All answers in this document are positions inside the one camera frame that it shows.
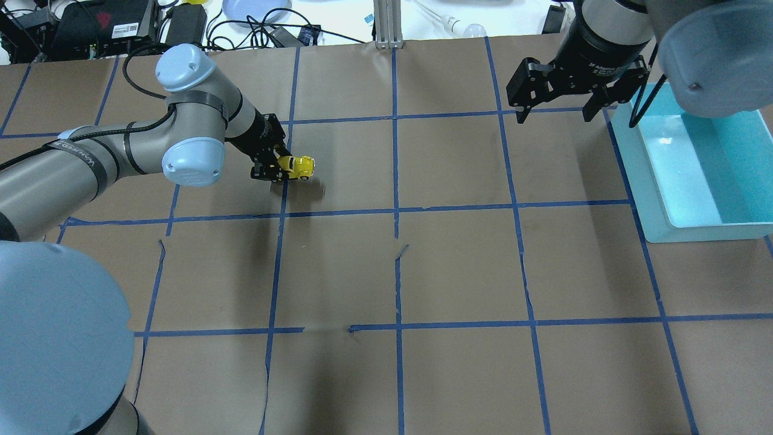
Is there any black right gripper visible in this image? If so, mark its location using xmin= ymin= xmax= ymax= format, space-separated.
xmin=506 ymin=57 xmax=651 ymax=124

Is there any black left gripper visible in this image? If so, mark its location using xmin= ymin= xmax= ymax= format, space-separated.
xmin=229 ymin=114 xmax=293 ymax=182

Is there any yellow beetle toy car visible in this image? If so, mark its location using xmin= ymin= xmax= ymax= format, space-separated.
xmin=278 ymin=156 xmax=315 ymax=181

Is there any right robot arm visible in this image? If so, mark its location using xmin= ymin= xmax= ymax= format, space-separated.
xmin=506 ymin=1 xmax=772 ymax=123

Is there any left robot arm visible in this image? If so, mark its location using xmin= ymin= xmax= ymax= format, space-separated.
xmin=2 ymin=44 xmax=287 ymax=434

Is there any light blue plastic bin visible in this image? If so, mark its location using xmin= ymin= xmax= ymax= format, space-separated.
xmin=611 ymin=85 xmax=772 ymax=243

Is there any blue plastic plate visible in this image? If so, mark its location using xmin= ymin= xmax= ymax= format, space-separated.
xmin=222 ymin=0 xmax=292 ymax=27

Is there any black power adapter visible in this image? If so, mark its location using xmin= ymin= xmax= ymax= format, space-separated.
xmin=162 ymin=3 xmax=207 ymax=46

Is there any black computer box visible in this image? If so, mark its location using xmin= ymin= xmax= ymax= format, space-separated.
xmin=48 ymin=1 xmax=160 ymax=61

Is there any aluminium frame post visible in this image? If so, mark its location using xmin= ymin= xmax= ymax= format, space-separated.
xmin=373 ymin=0 xmax=404 ymax=50

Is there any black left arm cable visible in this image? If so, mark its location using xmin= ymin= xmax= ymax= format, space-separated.
xmin=0 ymin=42 xmax=182 ymax=170

